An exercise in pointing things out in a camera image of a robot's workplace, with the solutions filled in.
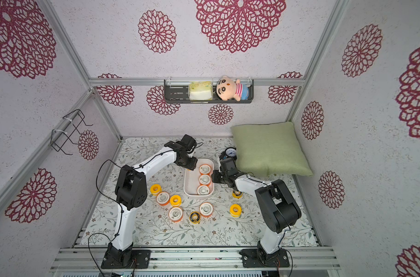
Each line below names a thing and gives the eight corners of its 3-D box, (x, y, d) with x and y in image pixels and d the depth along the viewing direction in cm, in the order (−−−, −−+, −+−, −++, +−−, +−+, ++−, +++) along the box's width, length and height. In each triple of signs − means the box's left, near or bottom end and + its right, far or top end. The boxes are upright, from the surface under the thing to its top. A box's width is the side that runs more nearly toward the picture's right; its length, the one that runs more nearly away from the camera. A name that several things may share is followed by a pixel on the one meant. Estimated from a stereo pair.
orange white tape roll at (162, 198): (155, 205, 92) (154, 203, 90) (158, 193, 96) (157, 191, 94) (168, 205, 92) (168, 203, 90) (170, 193, 96) (169, 191, 94)
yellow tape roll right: (230, 217, 88) (230, 215, 86) (229, 205, 92) (229, 204, 90) (241, 217, 88) (242, 215, 86) (240, 205, 92) (240, 203, 90)
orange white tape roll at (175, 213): (168, 221, 86) (167, 220, 84) (170, 208, 91) (169, 206, 89) (182, 221, 86) (181, 220, 84) (183, 208, 91) (183, 206, 89)
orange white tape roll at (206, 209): (199, 216, 88) (199, 214, 86) (200, 204, 92) (200, 202, 90) (213, 216, 88) (213, 214, 86) (213, 204, 92) (213, 202, 90)
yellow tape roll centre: (169, 206, 91) (169, 204, 90) (171, 196, 95) (170, 194, 93) (180, 206, 91) (180, 204, 90) (182, 196, 95) (181, 194, 93)
